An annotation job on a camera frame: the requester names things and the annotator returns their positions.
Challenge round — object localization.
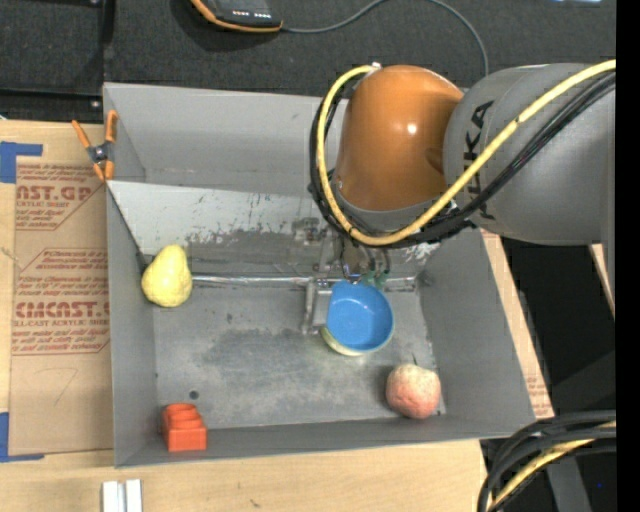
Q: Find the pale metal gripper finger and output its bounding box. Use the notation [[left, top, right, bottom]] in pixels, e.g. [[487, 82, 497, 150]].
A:
[[315, 278, 333, 331], [299, 280, 317, 335]]

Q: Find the pink toy peach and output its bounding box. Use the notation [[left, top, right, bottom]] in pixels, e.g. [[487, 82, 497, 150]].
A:
[[384, 363, 443, 421]]

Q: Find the blue bowl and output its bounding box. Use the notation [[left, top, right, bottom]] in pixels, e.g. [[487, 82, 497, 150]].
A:
[[320, 279, 396, 358]]

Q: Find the grey metal bin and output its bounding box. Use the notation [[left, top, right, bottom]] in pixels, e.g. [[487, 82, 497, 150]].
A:
[[102, 82, 539, 469]]

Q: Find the yellow toy pear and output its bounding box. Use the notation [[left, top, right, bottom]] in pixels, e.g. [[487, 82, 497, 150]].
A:
[[140, 243, 194, 309]]

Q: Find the orange toy block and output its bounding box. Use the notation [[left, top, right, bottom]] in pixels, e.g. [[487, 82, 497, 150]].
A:
[[160, 402, 209, 454]]

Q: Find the brown cardboard board red print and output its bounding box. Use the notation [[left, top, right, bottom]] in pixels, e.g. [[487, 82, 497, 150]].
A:
[[0, 118, 556, 462]]

